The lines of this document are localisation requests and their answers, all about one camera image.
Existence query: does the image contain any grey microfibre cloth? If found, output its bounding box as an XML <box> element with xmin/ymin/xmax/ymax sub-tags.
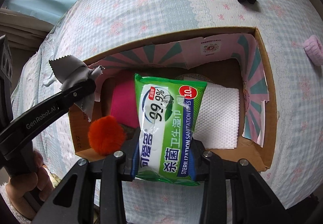
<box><xmin>49</xmin><ymin>55</ymin><xmax>104</xmax><ymax>122</ymax></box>

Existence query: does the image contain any person's left hand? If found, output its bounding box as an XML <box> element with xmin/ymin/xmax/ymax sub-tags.
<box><xmin>5</xmin><ymin>150</ymin><xmax>55</xmax><ymax>214</ymax></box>

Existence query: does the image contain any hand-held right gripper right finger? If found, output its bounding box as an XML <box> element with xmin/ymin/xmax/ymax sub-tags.
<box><xmin>193</xmin><ymin>138</ymin><xmax>287</xmax><ymax>224</ymax></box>

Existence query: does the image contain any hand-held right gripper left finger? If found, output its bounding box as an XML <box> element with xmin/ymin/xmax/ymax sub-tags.
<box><xmin>31</xmin><ymin>136</ymin><xmax>140</xmax><ymax>224</ymax></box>

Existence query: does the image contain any green wet wipes packet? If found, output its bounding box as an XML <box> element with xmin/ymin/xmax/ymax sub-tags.
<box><xmin>131</xmin><ymin>73</ymin><xmax>208</xmax><ymax>185</ymax></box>

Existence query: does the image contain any purple fluffy scrunchie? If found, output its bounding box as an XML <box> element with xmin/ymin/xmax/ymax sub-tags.
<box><xmin>303</xmin><ymin>35</ymin><xmax>323</xmax><ymax>66</ymax></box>

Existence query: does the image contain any orange pompom hair tie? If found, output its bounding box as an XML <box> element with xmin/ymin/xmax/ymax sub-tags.
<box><xmin>87</xmin><ymin>116</ymin><xmax>137</xmax><ymax>156</ymax></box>

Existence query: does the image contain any white paper towel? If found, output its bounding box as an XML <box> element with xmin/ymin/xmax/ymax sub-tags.
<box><xmin>183</xmin><ymin>76</ymin><xmax>240</xmax><ymax>150</ymax></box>

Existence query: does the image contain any pale yellow cloth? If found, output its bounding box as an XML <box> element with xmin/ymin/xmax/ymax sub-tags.
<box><xmin>47</xmin><ymin>171</ymin><xmax>63</xmax><ymax>186</ymax></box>

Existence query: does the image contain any round silver glitter disc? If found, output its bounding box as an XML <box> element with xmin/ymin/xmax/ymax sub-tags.
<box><xmin>174</xmin><ymin>74</ymin><xmax>214</xmax><ymax>84</ymax></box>

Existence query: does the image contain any printed cardboard box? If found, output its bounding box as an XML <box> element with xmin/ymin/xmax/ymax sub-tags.
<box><xmin>69</xmin><ymin>27</ymin><xmax>278</xmax><ymax>172</ymax></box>

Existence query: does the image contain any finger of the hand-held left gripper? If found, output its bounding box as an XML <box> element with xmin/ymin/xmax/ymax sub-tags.
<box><xmin>0</xmin><ymin>35</ymin><xmax>14</xmax><ymax>127</ymax></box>
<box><xmin>0</xmin><ymin>79</ymin><xmax>97</xmax><ymax>162</ymax></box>

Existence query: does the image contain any beige curtain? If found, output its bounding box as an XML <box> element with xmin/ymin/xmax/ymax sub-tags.
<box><xmin>0</xmin><ymin>8</ymin><xmax>61</xmax><ymax>49</ymax></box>

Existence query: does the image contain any pink zip pouch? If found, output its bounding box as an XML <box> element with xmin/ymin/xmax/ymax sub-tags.
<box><xmin>110</xmin><ymin>75</ymin><xmax>140</xmax><ymax>129</ymax></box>

